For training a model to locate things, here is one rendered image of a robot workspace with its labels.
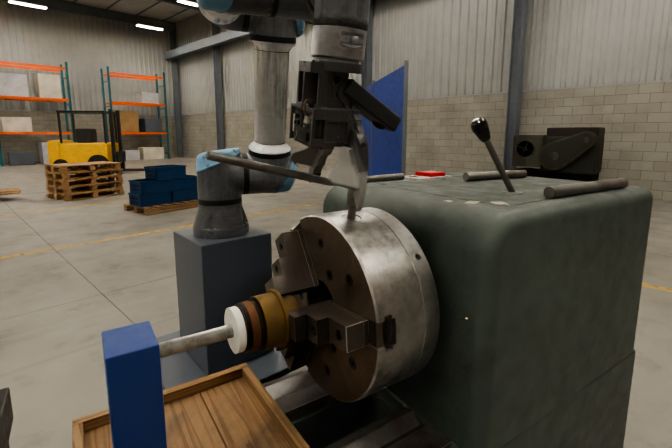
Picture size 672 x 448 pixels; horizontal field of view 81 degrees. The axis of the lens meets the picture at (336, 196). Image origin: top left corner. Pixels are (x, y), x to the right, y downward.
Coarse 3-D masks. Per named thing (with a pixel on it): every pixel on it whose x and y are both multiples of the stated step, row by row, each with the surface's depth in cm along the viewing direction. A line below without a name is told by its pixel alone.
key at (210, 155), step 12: (216, 156) 50; (228, 156) 51; (252, 168) 53; (264, 168) 54; (276, 168) 55; (312, 180) 58; (324, 180) 59; (372, 180) 64; (384, 180) 66; (396, 180) 67
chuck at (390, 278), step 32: (320, 224) 65; (352, 224) 63; (384, 224) 65; (320, 256) 66; (352, 256) 58; (384, 256) 59; (320, 288) 72; (352, 288) 59; (384, 288) 56; (416, 288) 59; (416, 320) 58; (320, 352) 69; (352, 352) 60; (384, 352) 55; (416, 352) 60; (320, 384) 70; (352, 384) 61; (384, 384) 60
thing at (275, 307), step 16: (240, 304) 59; (256, 304) 60; (272, 304) 60; (288, 304) 62; (256, 320) 58; (272, 320) 58; (288, 320) 59; (256, 336) 57; (272, 336) 58; (288, 336) 59
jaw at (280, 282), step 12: (300, 228) 72; (276, 240) 71; (288, 240) 68; (300, 240) 70; (288, 252) 67; (300, 252) 68; (276, 264) 67; (288, 264) 66; (300, 264) 67; (312, 264) 68; (276, 276) 64; (288, 276) 65; (300, 276) 66; (312, 276) 67; (276, 288) 63; (288, 288) 64; (300, 288) 65; (312, 288) 68
